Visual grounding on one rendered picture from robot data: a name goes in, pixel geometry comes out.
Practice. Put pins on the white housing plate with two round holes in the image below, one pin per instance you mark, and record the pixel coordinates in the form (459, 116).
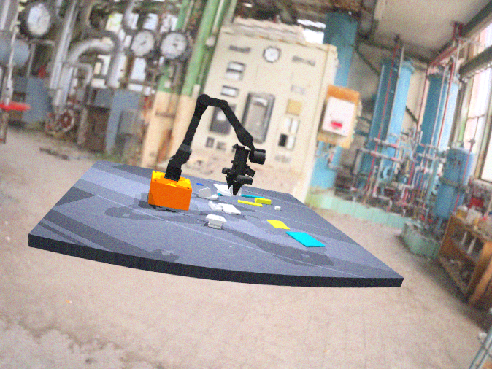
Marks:
(215, 218)

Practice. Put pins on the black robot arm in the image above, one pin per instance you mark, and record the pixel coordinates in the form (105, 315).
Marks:
(184, 152)

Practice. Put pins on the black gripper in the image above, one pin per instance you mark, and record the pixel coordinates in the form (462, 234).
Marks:
(235, 175)

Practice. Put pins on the white curved plate with holes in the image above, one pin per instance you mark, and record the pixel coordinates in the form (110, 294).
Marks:
(215, 207)

